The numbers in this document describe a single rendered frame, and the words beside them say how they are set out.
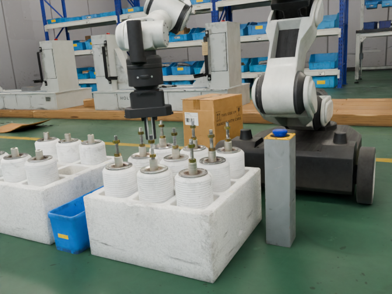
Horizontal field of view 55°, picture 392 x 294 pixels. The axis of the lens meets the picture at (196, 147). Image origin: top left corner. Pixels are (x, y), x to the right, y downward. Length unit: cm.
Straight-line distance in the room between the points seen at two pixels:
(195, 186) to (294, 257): 34
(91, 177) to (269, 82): 68
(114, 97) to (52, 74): 88
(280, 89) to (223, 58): 196
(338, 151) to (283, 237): 40
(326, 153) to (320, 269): 47
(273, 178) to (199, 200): 23
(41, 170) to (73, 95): 322
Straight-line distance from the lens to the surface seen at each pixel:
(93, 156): 142
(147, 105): 96
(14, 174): 136
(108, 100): 379
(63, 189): 128
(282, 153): 103
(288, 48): 139
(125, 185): 105
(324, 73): 556
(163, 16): 111
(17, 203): 133
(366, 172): 135
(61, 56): 438
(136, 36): 91
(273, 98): 126
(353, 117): 284
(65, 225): 117
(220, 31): 320
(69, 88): 442
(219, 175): 102
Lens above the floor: 54
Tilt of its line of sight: 13 degrees down
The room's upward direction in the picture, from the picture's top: 4 degrees counter-clockwise
